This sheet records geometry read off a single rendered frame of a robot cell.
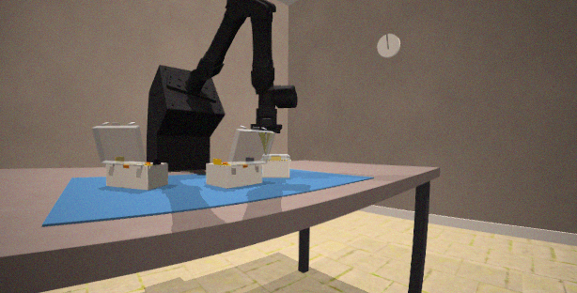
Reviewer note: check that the blue bench mat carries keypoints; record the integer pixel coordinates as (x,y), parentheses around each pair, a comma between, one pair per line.
(88,199)

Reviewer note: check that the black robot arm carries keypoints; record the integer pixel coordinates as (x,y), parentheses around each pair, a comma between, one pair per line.
(262,74)

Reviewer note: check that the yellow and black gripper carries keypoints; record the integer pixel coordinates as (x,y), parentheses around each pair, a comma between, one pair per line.
(275,128)

